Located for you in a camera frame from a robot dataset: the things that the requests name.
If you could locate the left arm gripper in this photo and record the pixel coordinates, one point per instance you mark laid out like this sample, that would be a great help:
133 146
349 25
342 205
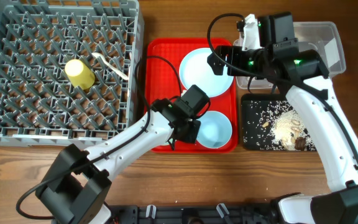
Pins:
191 137

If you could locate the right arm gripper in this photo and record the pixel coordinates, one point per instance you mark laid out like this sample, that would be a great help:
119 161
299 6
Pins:
222 52

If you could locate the light blue bowl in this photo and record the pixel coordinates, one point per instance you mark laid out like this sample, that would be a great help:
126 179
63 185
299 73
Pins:
215 130

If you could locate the rice and meat leftovers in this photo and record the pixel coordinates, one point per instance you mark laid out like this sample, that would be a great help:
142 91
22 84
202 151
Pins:
287 127

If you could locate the white plastic fork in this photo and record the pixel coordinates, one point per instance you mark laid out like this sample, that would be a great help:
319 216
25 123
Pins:
103 59

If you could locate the yellow plastic cup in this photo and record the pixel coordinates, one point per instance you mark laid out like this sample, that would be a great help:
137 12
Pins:
79 74

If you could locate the green bowl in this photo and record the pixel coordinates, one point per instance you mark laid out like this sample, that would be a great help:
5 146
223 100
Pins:
166 143

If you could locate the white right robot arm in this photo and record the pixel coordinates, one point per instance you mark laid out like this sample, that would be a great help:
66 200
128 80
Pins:
303 78

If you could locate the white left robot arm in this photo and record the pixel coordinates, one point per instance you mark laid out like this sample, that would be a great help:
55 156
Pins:
79 180

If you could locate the black waste tray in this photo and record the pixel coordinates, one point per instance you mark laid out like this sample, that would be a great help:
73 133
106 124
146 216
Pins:
253 109

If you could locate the grey dishwasher rack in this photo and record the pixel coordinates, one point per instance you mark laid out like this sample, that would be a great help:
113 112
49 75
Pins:
38 104

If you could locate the light blue plate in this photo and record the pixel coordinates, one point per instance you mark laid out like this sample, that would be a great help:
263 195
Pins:
194 70

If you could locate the clear plastic bin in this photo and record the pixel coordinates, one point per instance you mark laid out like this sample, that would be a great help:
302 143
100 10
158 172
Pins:
324 38

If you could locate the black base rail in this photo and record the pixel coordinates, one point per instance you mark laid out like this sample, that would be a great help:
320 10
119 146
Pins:
255 213

